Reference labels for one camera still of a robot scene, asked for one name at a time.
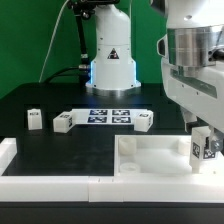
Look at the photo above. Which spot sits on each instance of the white square table top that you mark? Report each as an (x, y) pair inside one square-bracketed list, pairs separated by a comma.
[(138, 155)]

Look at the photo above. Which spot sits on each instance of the white U-shaped fence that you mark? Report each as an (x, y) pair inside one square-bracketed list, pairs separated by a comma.
[(147, 188)]

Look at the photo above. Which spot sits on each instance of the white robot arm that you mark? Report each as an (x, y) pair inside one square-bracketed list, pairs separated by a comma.
[(192, 59)]

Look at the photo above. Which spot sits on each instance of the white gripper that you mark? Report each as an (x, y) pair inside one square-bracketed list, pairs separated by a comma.
[(202, 96)]

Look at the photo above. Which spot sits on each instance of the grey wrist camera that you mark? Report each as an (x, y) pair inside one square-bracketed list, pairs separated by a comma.
[(162, 46)]

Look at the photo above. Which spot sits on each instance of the white marker sheet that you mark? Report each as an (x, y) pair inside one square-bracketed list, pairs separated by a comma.
[(109, 116)]

